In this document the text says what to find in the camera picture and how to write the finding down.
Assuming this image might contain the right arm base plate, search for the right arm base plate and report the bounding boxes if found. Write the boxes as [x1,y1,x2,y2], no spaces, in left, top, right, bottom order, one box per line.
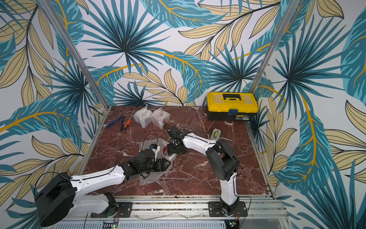
[208,201,248,217]

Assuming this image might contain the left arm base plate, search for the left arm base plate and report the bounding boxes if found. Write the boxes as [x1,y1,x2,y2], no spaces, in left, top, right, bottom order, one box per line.
[91,202,132,218]

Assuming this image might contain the aluminium corner post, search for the aluminium corner post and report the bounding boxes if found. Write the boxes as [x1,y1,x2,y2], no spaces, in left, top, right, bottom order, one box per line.
[249,0,300,94]
[39,0,110,110]

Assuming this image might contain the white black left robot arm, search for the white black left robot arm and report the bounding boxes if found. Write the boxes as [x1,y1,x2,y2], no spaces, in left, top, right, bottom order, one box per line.
[35,149,171,227]

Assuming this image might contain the aluminium front frame rail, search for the aluminium front frame rail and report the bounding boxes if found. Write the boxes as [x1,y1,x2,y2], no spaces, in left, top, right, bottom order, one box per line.
[42,195,292,229]

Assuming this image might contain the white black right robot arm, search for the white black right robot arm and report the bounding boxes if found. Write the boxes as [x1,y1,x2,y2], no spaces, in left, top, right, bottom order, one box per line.
[167,126,240,216]

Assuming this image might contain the clear bubble wrap sheet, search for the clear bubble wrap sheet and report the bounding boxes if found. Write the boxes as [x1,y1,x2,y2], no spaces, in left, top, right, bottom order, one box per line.
[133,106,152,128]
[151,108,170,129]
[139,138,177,186]

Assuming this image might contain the left aluminium corner post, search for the left aluminium corner post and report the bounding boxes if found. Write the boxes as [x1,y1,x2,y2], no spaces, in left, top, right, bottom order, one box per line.
[39,0,110,110]

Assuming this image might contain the white mug red inside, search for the white mug red inside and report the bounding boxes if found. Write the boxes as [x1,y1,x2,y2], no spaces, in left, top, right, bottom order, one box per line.
[162,145,171,159]

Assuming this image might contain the yellow black plastic toolbox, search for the yellow black plastic toolbox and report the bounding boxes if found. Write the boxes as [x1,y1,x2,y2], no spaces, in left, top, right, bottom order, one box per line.
[206,92,259,121]

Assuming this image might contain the blue handled pliers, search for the blue handled pliers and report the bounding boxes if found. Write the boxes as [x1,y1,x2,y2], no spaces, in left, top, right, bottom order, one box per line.
[106,115,124,131]

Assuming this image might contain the right aluminium corner post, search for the right aluminium corner post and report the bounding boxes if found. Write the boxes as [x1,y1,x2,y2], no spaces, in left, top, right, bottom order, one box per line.
[249,0,300,94]

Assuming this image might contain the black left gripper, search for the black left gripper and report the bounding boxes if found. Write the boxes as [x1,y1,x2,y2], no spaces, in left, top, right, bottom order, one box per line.
[140,157,172,174]

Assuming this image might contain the orange handled screwdriver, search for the orange handled screwdriver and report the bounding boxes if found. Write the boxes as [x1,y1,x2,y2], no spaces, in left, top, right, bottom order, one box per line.
[123,113,134,130]

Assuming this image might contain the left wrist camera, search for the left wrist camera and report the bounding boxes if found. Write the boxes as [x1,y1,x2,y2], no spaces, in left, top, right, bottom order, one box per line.
[149,144,161,159]

